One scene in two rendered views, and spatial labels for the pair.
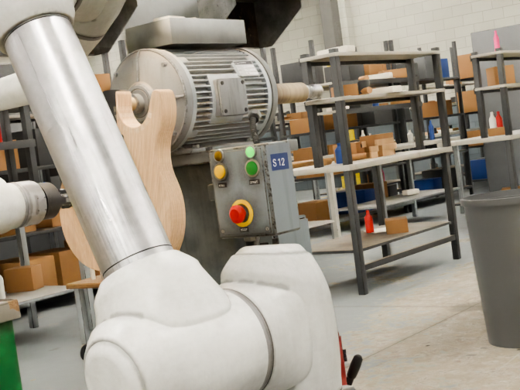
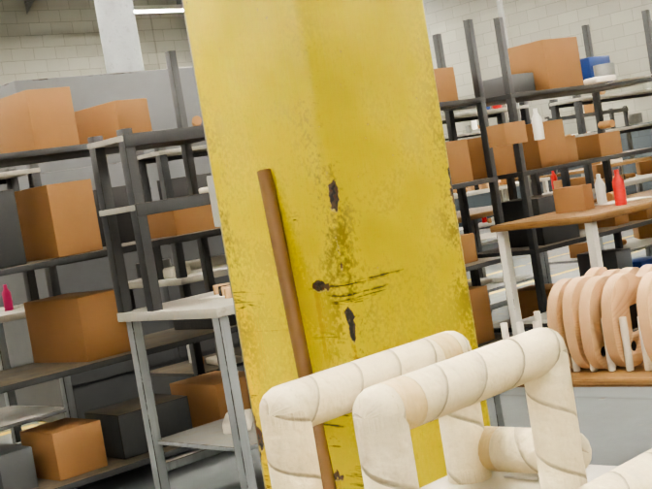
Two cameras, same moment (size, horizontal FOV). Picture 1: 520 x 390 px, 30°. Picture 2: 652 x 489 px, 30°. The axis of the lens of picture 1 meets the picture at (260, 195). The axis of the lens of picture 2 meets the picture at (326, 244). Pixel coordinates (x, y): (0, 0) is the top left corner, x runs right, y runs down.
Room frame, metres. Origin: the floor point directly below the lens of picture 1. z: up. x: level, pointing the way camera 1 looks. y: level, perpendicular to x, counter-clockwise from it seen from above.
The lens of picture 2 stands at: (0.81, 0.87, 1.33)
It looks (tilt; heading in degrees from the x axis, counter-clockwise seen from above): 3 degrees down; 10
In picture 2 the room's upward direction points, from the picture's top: 9 degrees counter-clockwise
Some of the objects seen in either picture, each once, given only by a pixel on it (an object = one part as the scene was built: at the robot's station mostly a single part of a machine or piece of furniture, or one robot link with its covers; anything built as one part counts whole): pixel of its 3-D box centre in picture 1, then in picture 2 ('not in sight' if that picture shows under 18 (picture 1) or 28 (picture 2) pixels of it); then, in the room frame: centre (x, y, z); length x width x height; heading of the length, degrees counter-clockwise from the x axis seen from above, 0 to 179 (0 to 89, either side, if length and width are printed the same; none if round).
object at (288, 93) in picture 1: (282, 94); not in sight; (2.72, -0.10, 1.25); 0.18 x 0.06 x 0.06; 142
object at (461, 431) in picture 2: not in sight; (460, 415); (1.69, 0.94, 1.15); 0.03 x 0.03 x 0.09
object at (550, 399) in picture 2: not in sight; (553, 418); (1.64, 0.87, 1.15); 0.03 x 0.03 x 0.09
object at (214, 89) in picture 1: (198, 100); not in sight; (2.43, 0.12, 1.25); 0.41 x 0.27 x 0.26; 142
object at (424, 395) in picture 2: not in sight; (467, 378); (1.57, 0.92, 1.20); 0.20 x 0.03 x 0.03; 144
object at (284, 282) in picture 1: (275, 319); not in sight; (1.39, 0.00, 0.87); 0.18 x 0.16 x 0.22; 136
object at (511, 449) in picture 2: not in sight; (520, 449); (1.67, 0.90, 1.12); 0.11 x 0.03 x 0.03; 55
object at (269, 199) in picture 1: (265, 200); not in sight; (2.22, -0.01, 0.99); 0.24 x 0.21 x 0.26; 142
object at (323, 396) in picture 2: not in sight; (373, 378); (1.62, 0.98, 1.20); 0.20 x 0.03 x 0.03; 144
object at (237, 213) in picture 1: (240, 213); not in sight; (2.10, 0.05, 0.98); 0.04 x 0.04 x 0.04; 52
